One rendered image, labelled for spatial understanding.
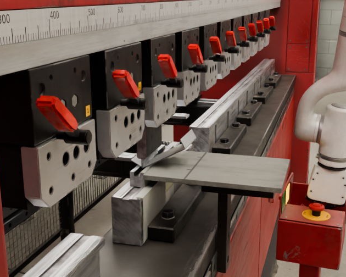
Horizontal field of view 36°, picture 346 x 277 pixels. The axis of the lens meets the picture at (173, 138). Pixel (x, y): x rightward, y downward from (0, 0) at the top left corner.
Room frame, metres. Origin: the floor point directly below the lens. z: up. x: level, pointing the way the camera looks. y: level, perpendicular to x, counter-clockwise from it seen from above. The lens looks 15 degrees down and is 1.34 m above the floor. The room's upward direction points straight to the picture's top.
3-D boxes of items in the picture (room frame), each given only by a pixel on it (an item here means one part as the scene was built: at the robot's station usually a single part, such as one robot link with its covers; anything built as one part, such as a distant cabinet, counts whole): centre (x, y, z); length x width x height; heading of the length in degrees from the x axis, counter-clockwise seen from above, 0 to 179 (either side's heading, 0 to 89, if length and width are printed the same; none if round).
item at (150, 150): (1.05, 0.05, 1.05); 0.10 x 0.02 x 0.10; 163
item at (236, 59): (1.79, -0.18, 1.18); 0.15 x 0.09 x 0.17; 163
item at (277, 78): (2.76, -0.53, 0.89); 0.30 x 0.05 x 0.03; 163
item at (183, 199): (1.08, -0.02, 0.89); 0.30 x 0.05 x 0.03; 163
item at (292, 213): (1.32, -0.38, 0.75); 0.20 x 0.16 x 0.18; 159
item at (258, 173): (1.01, -0.09, 1.00); 0.26 x 0.18 x 0.01; 73
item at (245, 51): (1.99, -0.24, 1.18); 0.15 x 0.09 x 0.17; 163
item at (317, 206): (1.27, -0.37, 0.79); 0.04 x 0.04 x 0.04
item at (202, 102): (2.46, 0.02, 0.81); 0.64 x 0.08 x 0.14; 73
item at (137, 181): (1.08, 0.04, 0.98); 0.20 x 0.03 x 0.03; 163
